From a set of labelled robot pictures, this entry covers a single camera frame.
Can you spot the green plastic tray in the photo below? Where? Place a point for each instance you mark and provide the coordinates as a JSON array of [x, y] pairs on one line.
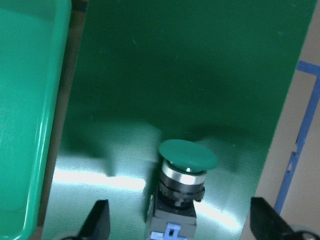
[[33, 35]]

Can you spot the green button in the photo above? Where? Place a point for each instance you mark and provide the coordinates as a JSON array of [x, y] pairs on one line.
[[181, 183]]

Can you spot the green conveyor belt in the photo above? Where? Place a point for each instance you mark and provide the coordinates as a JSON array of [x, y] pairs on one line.
[[214, 72]]

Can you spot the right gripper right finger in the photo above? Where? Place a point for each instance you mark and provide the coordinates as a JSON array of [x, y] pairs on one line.
[[266, 224]]

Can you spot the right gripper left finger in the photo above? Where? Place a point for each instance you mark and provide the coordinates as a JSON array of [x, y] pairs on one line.
[[96, 225]]

